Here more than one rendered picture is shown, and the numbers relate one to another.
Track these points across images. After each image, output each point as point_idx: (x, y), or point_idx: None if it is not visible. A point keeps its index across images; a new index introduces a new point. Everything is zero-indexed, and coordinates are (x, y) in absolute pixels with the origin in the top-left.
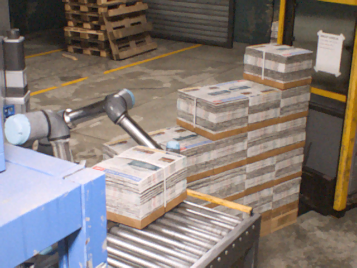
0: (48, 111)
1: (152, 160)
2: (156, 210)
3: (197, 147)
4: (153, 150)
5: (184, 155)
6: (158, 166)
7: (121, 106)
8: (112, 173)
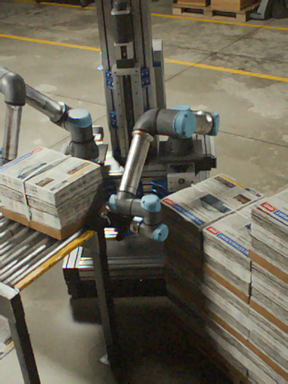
0: (6, 75)
1: (46, 175)
2: (17, 214)
3: (226, 246)
4: (76, 172)
5: (209, 240)
6: (26, 177)
7: (141, 123)
8: (21, 157)
